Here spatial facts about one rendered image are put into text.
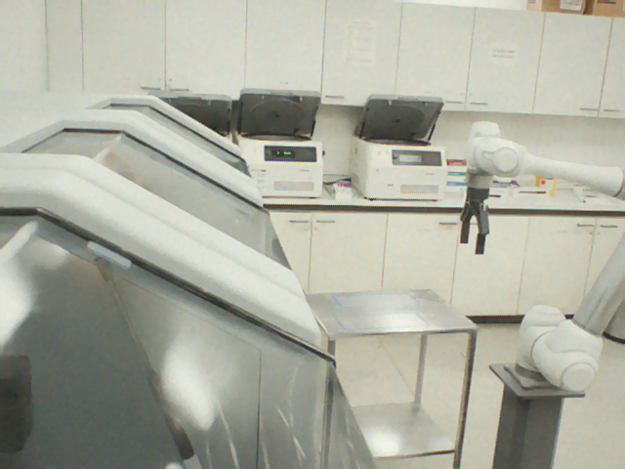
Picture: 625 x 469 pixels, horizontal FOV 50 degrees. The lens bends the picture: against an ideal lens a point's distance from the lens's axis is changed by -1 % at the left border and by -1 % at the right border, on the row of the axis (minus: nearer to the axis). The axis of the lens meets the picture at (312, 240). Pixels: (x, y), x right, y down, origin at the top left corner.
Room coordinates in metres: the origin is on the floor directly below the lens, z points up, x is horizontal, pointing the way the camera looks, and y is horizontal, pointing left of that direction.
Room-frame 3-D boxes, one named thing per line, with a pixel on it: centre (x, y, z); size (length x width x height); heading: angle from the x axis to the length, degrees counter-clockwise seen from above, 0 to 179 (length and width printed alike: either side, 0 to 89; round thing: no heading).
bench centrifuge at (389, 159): (4.75, -0.57, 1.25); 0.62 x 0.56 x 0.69; 10
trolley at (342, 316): (2.58, -0.31, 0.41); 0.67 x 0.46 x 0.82; 106
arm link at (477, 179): (2.21, -0.54, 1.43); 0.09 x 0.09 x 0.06
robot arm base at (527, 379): (2.28, -0.84, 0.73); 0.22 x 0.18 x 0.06; 10
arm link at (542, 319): (2.25, -0.84, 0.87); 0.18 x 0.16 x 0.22; 4
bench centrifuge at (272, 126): (4.61, 0.27, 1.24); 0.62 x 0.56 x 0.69; 10
